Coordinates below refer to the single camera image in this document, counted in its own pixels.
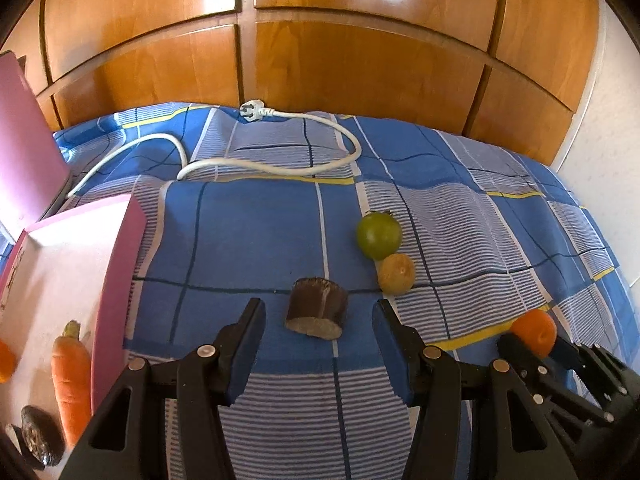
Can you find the pink tray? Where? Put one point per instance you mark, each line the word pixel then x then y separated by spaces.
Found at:
pixel 65 270

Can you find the carrot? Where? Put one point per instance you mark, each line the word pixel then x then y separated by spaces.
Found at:
pixel 72 385

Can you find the pink electric kettle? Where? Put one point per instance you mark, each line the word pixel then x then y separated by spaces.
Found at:
pixel 25 150

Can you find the blue checked blanket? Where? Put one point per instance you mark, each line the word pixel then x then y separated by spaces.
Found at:
pixel 250 240

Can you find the small yellow round fruit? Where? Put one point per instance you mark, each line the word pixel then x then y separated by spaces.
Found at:
pixel 396 273

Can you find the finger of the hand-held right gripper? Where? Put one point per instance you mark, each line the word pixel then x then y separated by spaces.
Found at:
pixel 605 375
pixel 540 385

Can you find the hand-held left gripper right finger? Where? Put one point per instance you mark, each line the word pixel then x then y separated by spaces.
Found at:
pixel 395 360

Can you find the dark cut root piece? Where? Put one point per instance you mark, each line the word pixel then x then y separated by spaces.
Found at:
pixel 315 302

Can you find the dark round hollowed fruit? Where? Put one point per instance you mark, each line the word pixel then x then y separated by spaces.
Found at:
pixel 47 445

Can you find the wooden wardrobe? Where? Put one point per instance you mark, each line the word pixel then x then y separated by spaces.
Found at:
pixel 350 60

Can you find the green tomato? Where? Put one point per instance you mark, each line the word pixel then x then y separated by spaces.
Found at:
pixel 378 235

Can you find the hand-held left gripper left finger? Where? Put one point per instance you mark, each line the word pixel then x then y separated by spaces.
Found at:
pixel 247 355

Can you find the large orange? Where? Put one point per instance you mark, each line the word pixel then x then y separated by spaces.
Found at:
pixel 6 362

